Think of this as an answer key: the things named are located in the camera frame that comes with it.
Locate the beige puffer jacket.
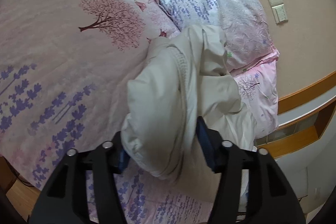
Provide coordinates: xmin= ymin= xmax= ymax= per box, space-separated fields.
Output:
xmin=121 ymin=24 xmax=257 ymax=202

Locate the pink tree print bedsheet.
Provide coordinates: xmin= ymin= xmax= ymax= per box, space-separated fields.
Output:
xmin=0 ymin=0 xmax=216 ymax=224

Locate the white wall switch panel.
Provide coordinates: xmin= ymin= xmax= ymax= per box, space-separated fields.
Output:
xmin=272 ymin=4 xmax=288 ymax=24

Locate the white lavender print pillow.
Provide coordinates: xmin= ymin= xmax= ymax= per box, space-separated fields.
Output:
xmin=155 ymin=0 xmax=279 ymax=71

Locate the pink floral pillow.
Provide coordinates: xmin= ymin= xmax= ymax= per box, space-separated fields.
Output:
xmin=234 ymin=57 xmax=278 ymax=139

